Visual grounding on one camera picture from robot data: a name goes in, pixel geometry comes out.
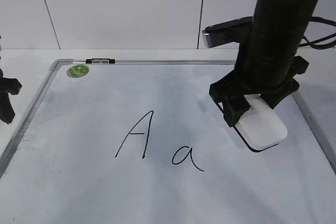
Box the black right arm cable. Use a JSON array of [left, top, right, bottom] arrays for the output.
[[299, 16, 336, 50]]

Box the round green sticker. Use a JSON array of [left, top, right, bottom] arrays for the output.
[[67, 65, 90, 78]]

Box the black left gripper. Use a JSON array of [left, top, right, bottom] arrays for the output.
[[0, 70, 22, 124]]

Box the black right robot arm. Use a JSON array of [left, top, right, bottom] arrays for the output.
[[202, 0, 318, 127]]

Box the white framed whiteboard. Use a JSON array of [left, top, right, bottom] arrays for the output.
[[1, 64, 335, 223]]

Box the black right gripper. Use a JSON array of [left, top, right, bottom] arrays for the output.
[[209, 56, 309, 127]]

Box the black silver hanging clip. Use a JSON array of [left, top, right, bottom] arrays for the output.
[[85, 58, 116, 65]]

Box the white rectangular board eraser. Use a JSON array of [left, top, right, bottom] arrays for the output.
[[235, 94, 288, 153]]

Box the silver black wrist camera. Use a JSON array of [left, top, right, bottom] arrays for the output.
[[202, 16, 253, 48]]

